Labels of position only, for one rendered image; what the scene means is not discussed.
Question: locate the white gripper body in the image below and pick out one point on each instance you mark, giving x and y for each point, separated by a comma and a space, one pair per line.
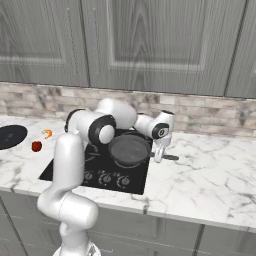
159, 154

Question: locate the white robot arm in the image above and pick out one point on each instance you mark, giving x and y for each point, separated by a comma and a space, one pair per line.
68, 156

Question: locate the grey base cupboard front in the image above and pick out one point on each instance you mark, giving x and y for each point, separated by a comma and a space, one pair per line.
230, 241
143, 236
23, 226

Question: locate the dark grey frying pan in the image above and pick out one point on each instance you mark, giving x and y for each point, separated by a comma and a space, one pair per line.
129, 150

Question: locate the orange shrimp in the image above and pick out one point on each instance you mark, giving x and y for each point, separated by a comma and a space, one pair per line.
48, 133

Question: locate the wide grey wall cupboard door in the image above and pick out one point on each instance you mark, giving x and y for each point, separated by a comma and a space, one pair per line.
160, 43

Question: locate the red bell pepper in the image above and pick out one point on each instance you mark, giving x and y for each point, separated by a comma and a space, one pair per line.
36, 146

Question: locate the black hob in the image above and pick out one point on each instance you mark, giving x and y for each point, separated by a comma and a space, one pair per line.
100, 166

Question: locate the black hob knob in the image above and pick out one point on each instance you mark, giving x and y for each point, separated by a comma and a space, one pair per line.
106, 179
124, 181
88, 175

